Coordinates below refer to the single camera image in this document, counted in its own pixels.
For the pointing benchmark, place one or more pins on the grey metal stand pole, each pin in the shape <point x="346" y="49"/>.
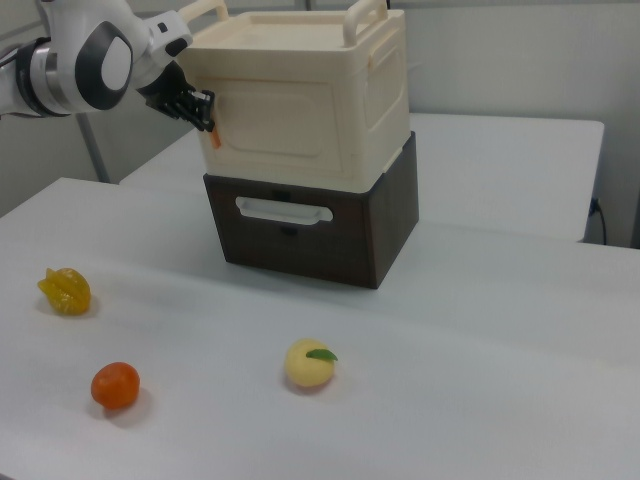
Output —
<point x="95" y="150"/>

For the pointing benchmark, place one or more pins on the dark brown drawer box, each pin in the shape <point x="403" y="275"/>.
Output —
<point x="310" y="250"/>

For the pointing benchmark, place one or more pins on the cream cabinet door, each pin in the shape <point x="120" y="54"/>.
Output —
<point x="280" y="120"/>

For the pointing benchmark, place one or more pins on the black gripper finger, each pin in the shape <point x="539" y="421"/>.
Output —
<point x="206" y="107"/>
<point x="182" y="111"/>

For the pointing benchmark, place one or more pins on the yellow toy starfruit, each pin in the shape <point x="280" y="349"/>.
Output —
<point x="65" y="299"/>

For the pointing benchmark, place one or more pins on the yellow toy lemon with leaf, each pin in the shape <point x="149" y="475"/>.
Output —
<point x="307" y="370"/>

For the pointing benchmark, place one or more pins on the orange toy fruit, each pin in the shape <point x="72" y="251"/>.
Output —
<point x="115" y="385"/>

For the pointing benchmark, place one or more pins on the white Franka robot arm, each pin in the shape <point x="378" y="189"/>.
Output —
<point x="75" y="55"/>

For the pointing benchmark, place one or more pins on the dark Franka gripper body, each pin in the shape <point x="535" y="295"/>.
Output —
<point x="165" y="87"/>

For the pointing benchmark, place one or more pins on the orange door pull tab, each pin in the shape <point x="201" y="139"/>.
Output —
<point x="216" y="139"/>

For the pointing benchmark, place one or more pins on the cream plastic cabinet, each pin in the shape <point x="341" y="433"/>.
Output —
<point x="300" y="100"/>

